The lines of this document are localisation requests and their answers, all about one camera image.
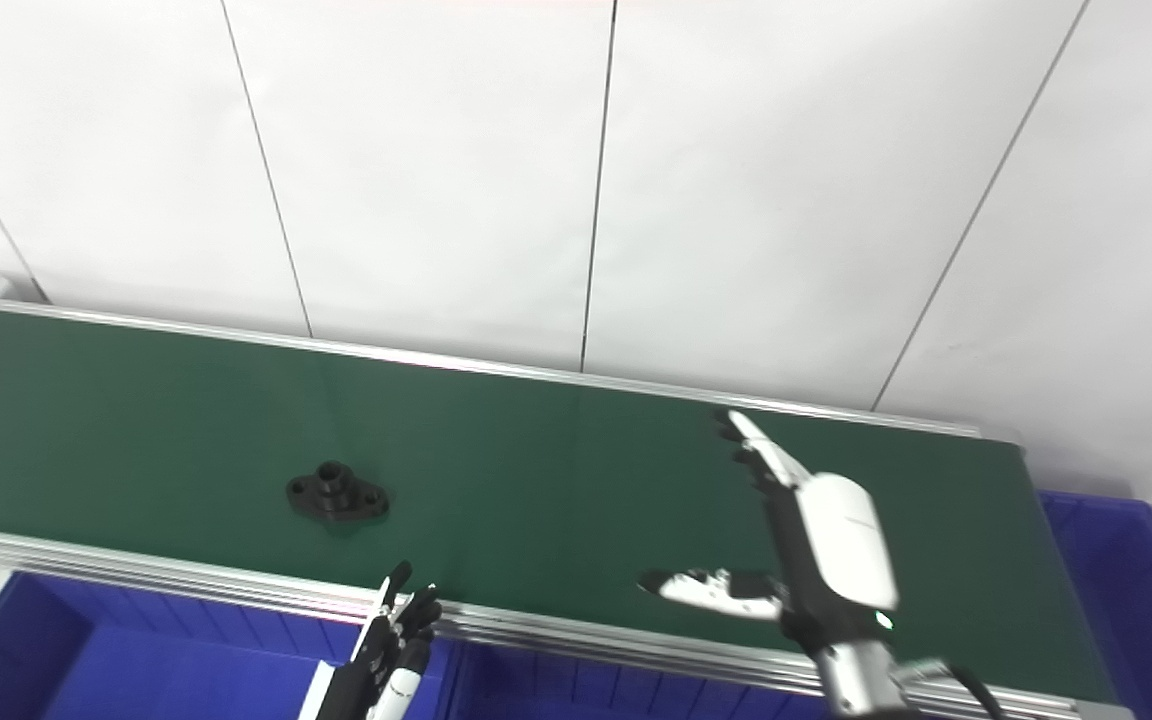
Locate blue plastic bin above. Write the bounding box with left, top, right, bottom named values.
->
left=1036, top=490, right=1152, bottom=720
left=0, top=572, right=447, bottom=720
left=436, top=640, right=837, bottom=720

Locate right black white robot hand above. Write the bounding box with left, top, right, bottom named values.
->
left=638, top=410, right=899, bottom=656

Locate green conveyor belt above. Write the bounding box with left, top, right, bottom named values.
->
left=0, top=290, right=1137, bottom=720
left=0, top=303, right=1117, bottom=701

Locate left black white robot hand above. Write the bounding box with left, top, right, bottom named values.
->
left=298, top=562, right=443, bottom=720

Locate black flange part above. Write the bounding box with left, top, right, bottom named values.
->
left=286, top=461, right=390, bottom=523

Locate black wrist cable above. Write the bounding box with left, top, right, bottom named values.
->
left=896, top=660, right=1007, bottom=720

